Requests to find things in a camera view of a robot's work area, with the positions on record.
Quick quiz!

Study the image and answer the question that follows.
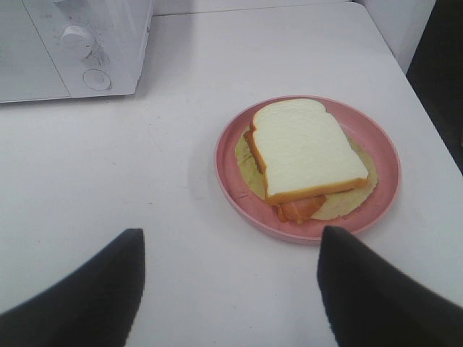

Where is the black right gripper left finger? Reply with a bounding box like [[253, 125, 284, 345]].
[[1, 228, 145, 346]]

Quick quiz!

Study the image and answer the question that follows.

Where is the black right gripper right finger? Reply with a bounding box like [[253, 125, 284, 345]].
[[317, 226, 462, 346]]

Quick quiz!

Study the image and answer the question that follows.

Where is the pink round plate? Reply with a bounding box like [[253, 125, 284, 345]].
[[214, 96, 402, 244]]

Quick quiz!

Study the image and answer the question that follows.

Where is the white bread sandwich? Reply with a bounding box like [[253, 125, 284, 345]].
[[234, 98, 378, 224]]

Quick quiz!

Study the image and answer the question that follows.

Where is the round microwave door button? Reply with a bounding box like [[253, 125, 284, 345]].
[[82, 69, 111, 90]]

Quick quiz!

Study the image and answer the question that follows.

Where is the white microwave door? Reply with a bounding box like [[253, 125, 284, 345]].
[[1, 1, 69, 103]]

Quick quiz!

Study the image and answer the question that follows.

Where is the white microwave knob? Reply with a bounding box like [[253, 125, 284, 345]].
[[61, 25, 95, 59]]

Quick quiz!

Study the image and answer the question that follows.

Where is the white microwave oven body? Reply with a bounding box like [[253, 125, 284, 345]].
[[23, 0, 155, 98]]

